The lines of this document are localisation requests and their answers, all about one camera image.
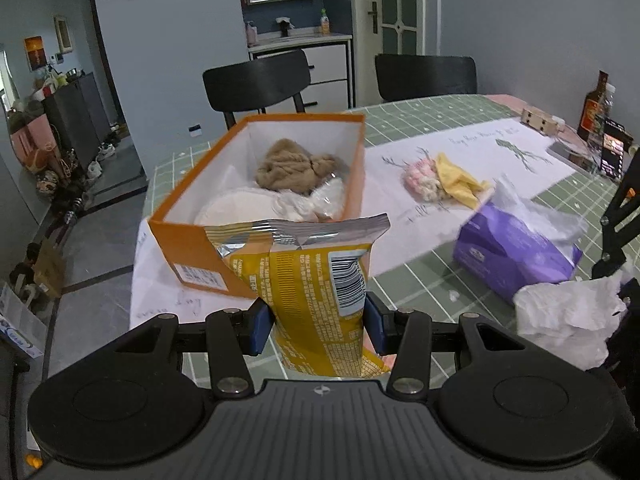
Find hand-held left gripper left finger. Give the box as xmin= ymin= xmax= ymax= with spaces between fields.
xmin=100 ymin=297 xmax=275 ymax=401

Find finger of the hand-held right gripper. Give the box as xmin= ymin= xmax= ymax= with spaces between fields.
xmin=592 ymin=147 xmax=640 ymax=282
xmin=585 ymin=280 xmax=640 ymax=396

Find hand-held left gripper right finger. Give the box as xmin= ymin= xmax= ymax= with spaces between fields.
xmin=364 ymin=291 xmax=543 ymax=401

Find yellow snack packet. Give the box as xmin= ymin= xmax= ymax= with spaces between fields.
xmin=204 ymin=213 xmax=392 ymax=378

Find white tissue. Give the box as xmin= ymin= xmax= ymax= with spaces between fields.
xmin=512 ymin=262 xmax=640 ymax=371

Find orange cardboard box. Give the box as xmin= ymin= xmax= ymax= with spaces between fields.
xmin=147 ymin=113 xmax=367 ymax=303

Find purple tissue pack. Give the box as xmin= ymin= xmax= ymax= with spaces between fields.
xmin=452 ymin=175 xmax=588 ymax=306

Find white items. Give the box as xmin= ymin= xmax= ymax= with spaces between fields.
xmin=194 ymin=185 xmax=286 ymax=226

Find clear plastic bag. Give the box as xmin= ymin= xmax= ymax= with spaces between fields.
xmin=275 ymin=175 xmax=347 ymax=222

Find brown knitted item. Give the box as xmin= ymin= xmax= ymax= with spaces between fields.
xmin=254 ymin=138 xmax=343 ymax=193

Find green checked tablecloth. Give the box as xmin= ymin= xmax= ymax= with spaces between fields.
xmin=131 ymin=92 xmax=640 ymax=391

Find dark red-label bottle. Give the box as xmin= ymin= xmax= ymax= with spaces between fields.
xmin=577 ymin=71 xmax=613 ymax=143

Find clear plastic bottle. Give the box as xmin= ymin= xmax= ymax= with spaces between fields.
xmin=595 ymin=85 xmax=619 ymax=161

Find small wooden block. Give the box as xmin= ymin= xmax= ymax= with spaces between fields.
xmin=521 ymin=107 xmax=563 ymax=136

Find pink knitted item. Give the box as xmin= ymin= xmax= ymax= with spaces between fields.
xmin=401 ymin=157 xmax=443 ymax=201

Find yellow cloth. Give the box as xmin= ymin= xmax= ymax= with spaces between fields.
xmin=434 ymin=152 xmax=493 ymax=209

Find brown paper bag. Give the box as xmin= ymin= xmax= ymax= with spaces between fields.
xmin=32 ymin=240 xmax=66 ymax=301

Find black chair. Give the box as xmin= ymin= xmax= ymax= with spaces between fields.
xmin=202 ymin=50 xmax=312 ymax=128
xmin=375 ymin=53 xmax=477 ymax=102

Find pile of shoes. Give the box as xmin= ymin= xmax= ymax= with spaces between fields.
xmin=87 ymin=125 xmax=131 ymax=181

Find white blue-label box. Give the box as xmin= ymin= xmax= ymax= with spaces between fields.
xmin=0 ymin=282 xmax=46 ymax=361

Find white washbasin cabinet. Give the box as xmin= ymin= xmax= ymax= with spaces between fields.
xmin=247 ymin=32 xmax=353 ymax=111

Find dark grey cabinet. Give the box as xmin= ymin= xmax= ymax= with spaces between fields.
xmin=41 ymin=72 xmax=112 ymax=173

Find glass panel door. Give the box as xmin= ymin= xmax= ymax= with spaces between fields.
xmin=370 ymin=0 xmax=441 ymax=56

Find pink bag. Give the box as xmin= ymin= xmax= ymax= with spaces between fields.
xmin=10 ymin=115 xmax=51 ymax=171

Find white framed picture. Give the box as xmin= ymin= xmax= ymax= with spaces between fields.
xmin=53 ymin=15 xmax=73 ymax=55

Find orange framed picture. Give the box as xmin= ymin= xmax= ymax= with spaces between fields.
xmin=23 ymin=36 xmax=47 ymax=72

